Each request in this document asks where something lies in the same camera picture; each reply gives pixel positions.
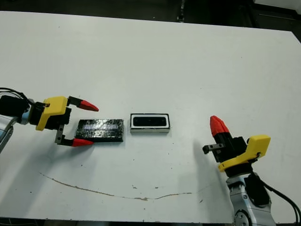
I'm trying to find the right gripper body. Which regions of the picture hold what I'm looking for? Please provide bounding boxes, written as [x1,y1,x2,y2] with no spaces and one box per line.
[202,135,271,178]

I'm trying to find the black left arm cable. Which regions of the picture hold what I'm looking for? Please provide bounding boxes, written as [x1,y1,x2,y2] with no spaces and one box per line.
[0,87,36,105]

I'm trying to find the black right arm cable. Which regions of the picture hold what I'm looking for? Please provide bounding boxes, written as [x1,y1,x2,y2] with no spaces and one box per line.
[262,181,301,224]

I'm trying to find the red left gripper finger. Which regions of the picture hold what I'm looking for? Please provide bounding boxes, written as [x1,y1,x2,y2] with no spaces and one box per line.
[57,135,95,148]
[68,96,100,113]

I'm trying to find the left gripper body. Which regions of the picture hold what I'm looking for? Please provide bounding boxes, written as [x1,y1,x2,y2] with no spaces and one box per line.
[29,96,72,145]

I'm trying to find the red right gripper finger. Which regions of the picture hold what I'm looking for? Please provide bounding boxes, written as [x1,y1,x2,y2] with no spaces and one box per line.
[217,117,234,145]
[210,115,223,145]

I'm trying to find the box base with white inlay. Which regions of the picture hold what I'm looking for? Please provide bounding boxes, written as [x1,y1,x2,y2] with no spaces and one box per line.
[129,112,171,136]

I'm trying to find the black taped box lid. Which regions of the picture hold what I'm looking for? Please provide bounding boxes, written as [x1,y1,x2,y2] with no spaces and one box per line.
[74,118,125,143]

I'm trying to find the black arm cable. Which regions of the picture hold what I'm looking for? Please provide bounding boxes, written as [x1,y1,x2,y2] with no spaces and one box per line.
[0,87,36,105]
[262,181,301,224]

